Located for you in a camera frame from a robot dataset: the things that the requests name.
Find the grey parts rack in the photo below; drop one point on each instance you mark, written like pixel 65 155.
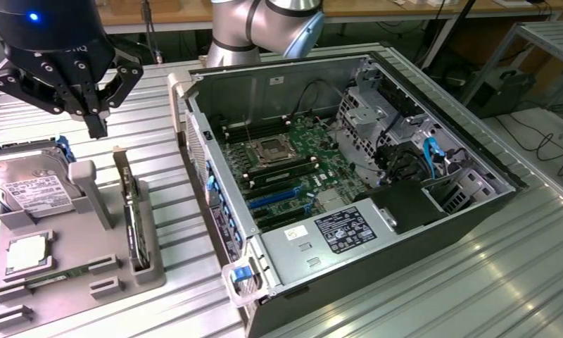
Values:
pixel 74 253

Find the black open PC case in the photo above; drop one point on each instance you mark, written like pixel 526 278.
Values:
pixel 403 274

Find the black box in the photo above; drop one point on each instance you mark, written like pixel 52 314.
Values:
pixel 506 93

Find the green graphics card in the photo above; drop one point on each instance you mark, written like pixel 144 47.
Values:
pixel 134 197

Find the wooden desk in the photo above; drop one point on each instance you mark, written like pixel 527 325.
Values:
pixel 366 8

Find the black RAM slot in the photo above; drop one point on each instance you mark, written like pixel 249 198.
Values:
pixel 258 134
pixel 256 127

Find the installed RAM stick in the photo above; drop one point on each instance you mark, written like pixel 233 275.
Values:
pixel 281 173

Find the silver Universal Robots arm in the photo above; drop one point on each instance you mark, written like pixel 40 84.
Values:
pixel 258 24

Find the silver chipset heat sink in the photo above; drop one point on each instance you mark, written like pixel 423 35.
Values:
pixel 334 201

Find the green motherboard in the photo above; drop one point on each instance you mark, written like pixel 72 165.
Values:
pixel 330 165

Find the black stand pole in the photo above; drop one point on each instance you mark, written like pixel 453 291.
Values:
pixel 149 31

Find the blue disk carrier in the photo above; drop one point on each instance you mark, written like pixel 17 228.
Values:
pixel 65 148

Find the blue case latch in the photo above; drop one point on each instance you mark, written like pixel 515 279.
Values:
pixel 242 275

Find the grey metal frame table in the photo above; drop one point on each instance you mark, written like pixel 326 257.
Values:
pixel 551 35

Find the blue expansion slot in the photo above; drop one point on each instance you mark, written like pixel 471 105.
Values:
pixel 272 198

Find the silver CPU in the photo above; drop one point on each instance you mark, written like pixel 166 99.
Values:
pixel 25 255

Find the green RAM stick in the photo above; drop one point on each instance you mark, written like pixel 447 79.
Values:
pixel 61 276

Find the black plastic air shroud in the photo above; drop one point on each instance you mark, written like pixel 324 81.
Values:
pixel 403 207

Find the black expansion slot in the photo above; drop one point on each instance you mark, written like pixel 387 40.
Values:
pixel 284 217

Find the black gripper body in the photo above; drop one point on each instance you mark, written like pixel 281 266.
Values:
pixel 50 31

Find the grey power supply unit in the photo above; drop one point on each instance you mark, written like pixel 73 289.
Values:
pixel 305 257

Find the metal disk bay cage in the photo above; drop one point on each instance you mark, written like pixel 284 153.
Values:
pixel 362 116

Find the silver hard disk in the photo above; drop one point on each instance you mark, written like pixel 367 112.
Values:
pixel 28 183

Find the blue card retention clips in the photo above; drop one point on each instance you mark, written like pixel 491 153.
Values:
pixel 212 184

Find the CPU socket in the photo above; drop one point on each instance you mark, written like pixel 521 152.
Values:
pixel 269 149

